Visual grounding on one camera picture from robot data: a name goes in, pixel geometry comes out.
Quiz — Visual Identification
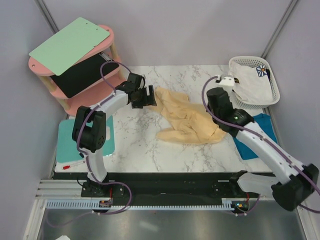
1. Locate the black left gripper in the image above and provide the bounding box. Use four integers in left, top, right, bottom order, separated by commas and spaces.
131, 85, 157, 110

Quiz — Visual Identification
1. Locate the yellow t shirt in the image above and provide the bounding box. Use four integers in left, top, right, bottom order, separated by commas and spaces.
149, 86, 226, 145

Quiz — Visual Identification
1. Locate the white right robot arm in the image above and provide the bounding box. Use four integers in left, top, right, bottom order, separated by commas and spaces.
203, 87, 319, 212

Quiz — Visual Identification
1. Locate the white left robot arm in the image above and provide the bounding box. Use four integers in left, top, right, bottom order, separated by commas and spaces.
72, 73, 157, 197

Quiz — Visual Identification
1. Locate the pink three tier shelf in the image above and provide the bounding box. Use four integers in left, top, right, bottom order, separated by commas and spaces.
28, 24, 125, 116

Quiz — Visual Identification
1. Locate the black clipboard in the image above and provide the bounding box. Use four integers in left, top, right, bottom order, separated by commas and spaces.
51, 53, 120, 99

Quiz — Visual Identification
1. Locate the green clipboard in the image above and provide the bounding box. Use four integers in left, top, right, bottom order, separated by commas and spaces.
29, 17, 110, 76

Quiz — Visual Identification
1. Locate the teal cutting board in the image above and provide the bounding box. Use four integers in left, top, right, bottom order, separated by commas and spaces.
56, 117, 116, 164

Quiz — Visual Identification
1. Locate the white t shirt with flower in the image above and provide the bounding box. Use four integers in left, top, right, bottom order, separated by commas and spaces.
229, 61, 273, 105

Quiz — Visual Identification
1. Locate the red marker pen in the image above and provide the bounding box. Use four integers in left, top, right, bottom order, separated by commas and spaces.
62, 161, 85, 170

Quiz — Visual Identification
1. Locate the white plastic basket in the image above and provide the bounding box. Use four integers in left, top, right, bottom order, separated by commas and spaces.
228, 56, 280, 109

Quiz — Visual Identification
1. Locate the blue t shirt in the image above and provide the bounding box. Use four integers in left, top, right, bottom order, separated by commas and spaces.
231, 112, 279, 161

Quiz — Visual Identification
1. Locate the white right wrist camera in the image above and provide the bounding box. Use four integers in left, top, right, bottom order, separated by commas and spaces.
215, 74, 235, 87

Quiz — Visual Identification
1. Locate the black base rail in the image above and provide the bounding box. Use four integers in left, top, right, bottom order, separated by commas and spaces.
51, 171, 276, 207

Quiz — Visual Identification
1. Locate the white cable duct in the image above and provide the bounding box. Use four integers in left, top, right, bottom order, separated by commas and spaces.
45, 198, 249, 211

